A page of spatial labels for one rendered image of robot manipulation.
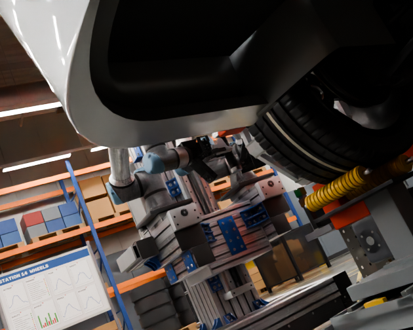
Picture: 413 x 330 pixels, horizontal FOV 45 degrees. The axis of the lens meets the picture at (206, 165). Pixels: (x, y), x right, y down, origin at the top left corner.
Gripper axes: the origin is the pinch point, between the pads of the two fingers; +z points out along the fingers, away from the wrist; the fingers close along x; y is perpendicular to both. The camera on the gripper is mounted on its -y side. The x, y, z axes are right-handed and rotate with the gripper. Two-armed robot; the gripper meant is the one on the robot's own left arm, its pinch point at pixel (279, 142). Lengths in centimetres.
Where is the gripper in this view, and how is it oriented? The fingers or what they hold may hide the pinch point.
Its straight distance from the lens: 214.4
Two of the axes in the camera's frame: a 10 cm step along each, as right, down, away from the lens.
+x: -0.3, -0.6, -10.0
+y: 3.5, 9.3, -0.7
